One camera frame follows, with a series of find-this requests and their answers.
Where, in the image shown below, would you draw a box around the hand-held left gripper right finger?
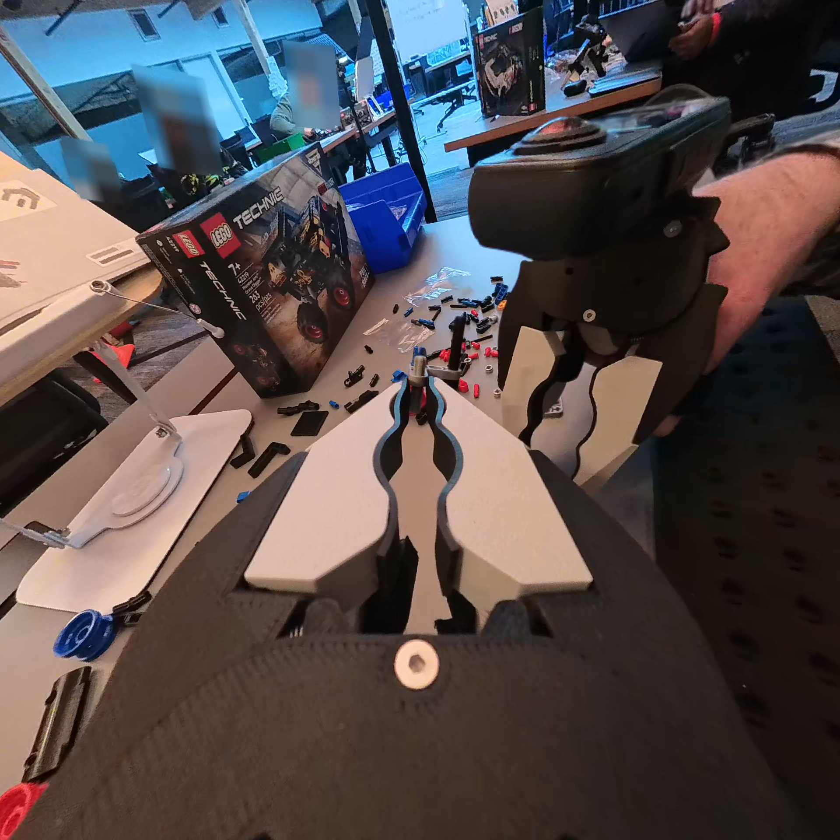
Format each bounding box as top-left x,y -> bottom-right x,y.
428,379 -> 595,632

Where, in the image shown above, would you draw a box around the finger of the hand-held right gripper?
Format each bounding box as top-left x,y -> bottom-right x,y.
503,325 -> 580,448
571,360 -> 664,488

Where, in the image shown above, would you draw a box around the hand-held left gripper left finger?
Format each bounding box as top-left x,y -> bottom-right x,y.
244,382 -> 421,632

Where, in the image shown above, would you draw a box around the grey liftarm with pins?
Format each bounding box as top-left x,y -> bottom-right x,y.
407,346 -> 467,421

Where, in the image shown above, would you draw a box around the person's right forearm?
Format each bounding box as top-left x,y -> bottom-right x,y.
774,112 -> 840,296

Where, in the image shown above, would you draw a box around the grey desk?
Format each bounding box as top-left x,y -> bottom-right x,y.
0,217 -> 657,723

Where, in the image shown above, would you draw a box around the person's right hand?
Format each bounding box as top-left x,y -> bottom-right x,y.
656,161 -> 793,438

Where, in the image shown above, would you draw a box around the pile of small toy pins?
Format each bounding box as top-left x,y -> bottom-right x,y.
394,276 -> 509,398

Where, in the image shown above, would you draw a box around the wooden table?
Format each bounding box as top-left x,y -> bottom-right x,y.
446,62 -> 664,168

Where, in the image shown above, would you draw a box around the clear plastic bag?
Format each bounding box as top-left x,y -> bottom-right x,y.
364,318 -> 434,349
407,266 -> 470,296

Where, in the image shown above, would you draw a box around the black toy model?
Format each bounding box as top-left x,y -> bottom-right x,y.
563,16 -> 610,98

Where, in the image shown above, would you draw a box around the black toy set box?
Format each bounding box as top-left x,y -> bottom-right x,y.
474,7 -> 547,119

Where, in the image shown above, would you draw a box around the black dimpled panel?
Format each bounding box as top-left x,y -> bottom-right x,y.
656,295 -> 840,821

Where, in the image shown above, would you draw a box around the white book stand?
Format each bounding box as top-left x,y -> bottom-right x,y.
0,269 -> 253,614

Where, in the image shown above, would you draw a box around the black pole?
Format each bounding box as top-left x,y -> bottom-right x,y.
364,0 -> 438,224

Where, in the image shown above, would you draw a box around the small blue bin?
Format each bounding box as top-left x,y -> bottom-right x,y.
338,163 -> 427,273

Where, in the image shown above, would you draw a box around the toy set cardboard box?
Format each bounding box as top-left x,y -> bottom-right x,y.
136,141 -> 376,399

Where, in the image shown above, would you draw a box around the blue toy wheel hub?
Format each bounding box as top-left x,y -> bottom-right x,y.
54,610 -> 119,660

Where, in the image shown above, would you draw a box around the orange cone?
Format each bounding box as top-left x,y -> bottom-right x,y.
92,325 -> 135,388

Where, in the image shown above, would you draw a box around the black glossy toy block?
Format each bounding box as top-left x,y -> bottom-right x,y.
23,666 -> 93,782

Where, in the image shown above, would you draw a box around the small red toy wheel hub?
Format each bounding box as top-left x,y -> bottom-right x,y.
0,781 -> 50,824

